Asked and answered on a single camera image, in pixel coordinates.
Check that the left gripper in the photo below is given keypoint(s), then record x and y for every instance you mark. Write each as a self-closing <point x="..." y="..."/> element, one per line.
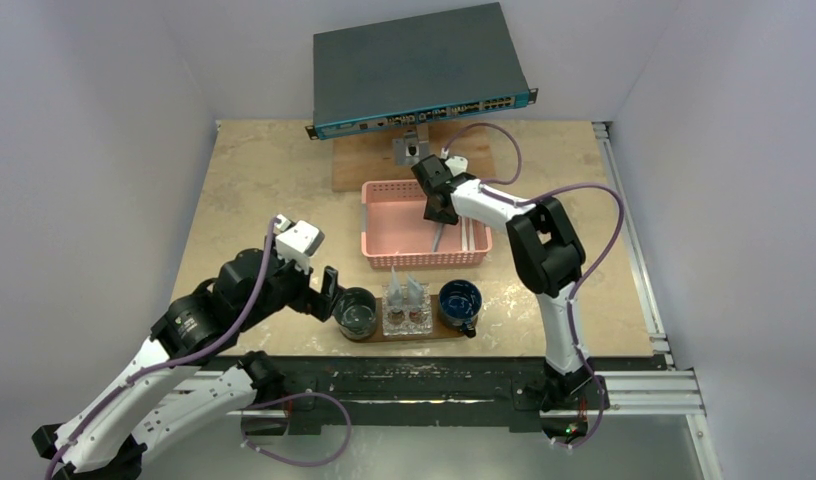
<point x="320" y="303"/>

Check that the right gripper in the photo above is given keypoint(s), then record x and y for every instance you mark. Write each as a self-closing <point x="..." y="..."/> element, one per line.
<point x="437" y="198"/>

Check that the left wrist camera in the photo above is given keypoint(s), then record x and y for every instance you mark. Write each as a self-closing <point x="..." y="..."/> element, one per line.
<point x="297" y="242"/>

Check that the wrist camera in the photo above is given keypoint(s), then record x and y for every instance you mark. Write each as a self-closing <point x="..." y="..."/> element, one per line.
<point x="297" y="242"/>
<point x="456" y="164"/>

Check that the white toothbrush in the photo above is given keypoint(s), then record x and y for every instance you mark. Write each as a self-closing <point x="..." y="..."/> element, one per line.
<point x="463" y="234"/>
<point x="472" y="236"/>

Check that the blue cup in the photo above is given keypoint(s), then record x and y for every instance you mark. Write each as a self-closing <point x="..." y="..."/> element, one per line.
<point x="459" y="304"/>

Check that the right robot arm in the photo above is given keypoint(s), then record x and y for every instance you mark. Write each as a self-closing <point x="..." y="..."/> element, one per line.
<point x="547" y="253"/>

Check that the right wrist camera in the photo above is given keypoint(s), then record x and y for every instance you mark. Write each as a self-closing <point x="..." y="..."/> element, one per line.
<point x="456" y="164"/>

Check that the light blue toothbrush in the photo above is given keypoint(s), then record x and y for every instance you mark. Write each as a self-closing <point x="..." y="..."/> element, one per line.
<point x="438" y="237"/>

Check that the pink plastic basket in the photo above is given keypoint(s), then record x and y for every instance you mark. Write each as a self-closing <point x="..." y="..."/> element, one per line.
<point x="394" y="233"/>

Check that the wooden base board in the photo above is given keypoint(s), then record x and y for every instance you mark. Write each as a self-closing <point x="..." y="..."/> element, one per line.
<point x="365" y="157"/>

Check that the clear acrylic holder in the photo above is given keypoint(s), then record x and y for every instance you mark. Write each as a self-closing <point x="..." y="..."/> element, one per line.
<point x="408" y="323"/>

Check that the network switch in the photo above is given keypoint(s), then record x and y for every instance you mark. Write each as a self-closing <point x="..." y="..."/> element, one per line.
<point x="415" y="70"/>

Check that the black base frame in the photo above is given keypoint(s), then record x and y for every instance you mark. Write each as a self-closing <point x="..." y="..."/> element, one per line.
<point x="408" y="391"/>

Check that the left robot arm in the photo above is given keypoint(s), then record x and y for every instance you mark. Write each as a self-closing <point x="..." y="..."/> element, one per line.
<point x="131" y="424"/>

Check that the metal stand bracket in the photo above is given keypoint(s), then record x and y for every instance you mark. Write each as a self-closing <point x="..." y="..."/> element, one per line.
<point x="412" y="147"/>

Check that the dark green cup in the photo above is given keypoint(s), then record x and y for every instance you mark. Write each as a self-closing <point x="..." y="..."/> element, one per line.
<point x="356" y="314"/>

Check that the oval wooden tray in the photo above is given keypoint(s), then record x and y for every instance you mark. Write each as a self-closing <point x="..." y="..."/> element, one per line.
<point x="440" y="331"/>

